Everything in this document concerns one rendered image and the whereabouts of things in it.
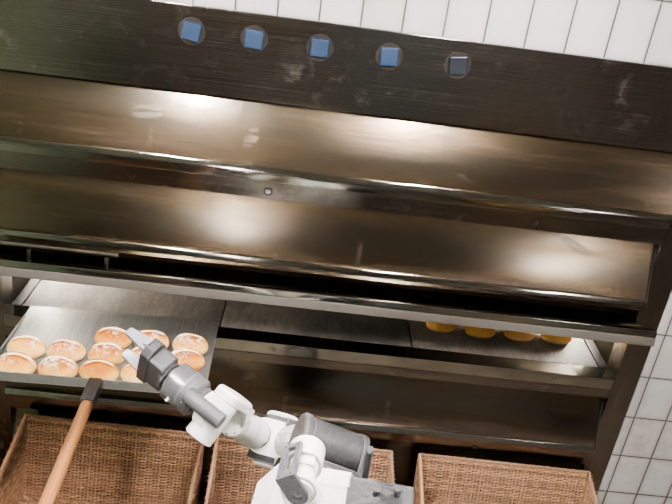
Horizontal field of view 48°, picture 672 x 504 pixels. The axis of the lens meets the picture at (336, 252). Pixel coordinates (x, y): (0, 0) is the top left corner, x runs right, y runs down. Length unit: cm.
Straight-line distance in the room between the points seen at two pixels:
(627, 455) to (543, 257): 78
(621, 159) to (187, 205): 115
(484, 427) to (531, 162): 85
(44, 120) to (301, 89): 65
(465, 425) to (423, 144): 90
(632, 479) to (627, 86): 129
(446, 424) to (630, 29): 123
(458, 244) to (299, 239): 44
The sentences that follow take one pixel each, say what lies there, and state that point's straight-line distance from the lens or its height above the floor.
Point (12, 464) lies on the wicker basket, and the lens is 249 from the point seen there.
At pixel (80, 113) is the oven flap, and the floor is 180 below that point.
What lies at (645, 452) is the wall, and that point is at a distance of 266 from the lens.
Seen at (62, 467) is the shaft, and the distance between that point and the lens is 180.
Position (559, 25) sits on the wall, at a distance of 197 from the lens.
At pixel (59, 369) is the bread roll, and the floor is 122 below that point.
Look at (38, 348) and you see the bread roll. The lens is 216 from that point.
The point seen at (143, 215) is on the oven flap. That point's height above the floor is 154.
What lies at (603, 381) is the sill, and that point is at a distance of 245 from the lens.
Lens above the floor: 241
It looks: 26 degrees down
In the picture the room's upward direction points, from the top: 8 degrees clockwise
